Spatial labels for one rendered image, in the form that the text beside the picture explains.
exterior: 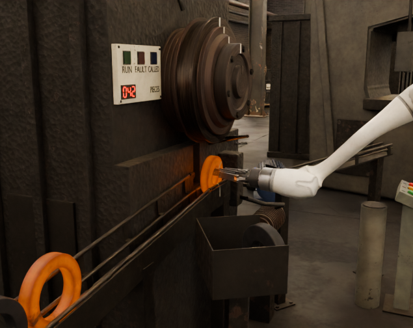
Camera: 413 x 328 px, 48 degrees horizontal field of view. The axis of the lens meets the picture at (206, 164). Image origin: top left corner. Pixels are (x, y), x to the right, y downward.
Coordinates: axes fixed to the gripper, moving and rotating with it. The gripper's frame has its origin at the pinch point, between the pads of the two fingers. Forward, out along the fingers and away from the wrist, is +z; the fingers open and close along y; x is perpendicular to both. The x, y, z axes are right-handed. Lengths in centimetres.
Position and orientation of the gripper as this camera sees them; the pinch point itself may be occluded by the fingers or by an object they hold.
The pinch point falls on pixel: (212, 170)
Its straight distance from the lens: 186.6
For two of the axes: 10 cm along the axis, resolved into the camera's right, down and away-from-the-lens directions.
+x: 0.4, -9.7, -2.3
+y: 4.1, -1.9, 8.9
